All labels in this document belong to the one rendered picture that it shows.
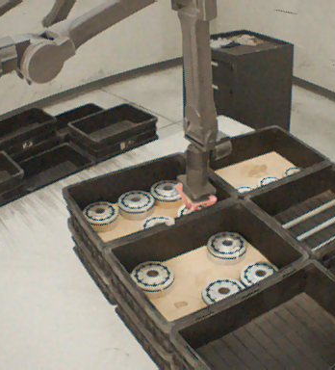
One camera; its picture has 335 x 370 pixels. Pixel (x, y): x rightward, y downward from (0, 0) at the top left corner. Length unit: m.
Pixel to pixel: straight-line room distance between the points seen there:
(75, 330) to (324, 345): 0.65
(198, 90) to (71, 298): 0.66
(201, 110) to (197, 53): 0.16
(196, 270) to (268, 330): 0.28
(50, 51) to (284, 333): 0.77
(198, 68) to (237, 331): 0.60
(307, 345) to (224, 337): 0.20
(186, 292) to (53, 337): 0.38
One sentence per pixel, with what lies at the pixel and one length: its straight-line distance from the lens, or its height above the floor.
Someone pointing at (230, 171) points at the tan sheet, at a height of 0.83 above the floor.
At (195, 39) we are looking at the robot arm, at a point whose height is 1.38.
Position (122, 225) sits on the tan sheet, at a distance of 1.36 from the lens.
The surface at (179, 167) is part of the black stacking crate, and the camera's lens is 1.51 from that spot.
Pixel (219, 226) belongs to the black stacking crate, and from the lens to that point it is 1.28.
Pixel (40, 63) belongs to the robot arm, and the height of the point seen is 1.43.
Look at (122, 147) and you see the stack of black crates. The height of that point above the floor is 0.50.
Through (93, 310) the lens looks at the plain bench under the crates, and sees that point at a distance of 1.30.
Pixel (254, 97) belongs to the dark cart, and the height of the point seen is 0.59.
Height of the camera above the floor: 1.65
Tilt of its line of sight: 32 degrees down
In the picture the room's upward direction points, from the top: 1 degrees counter-clockwise
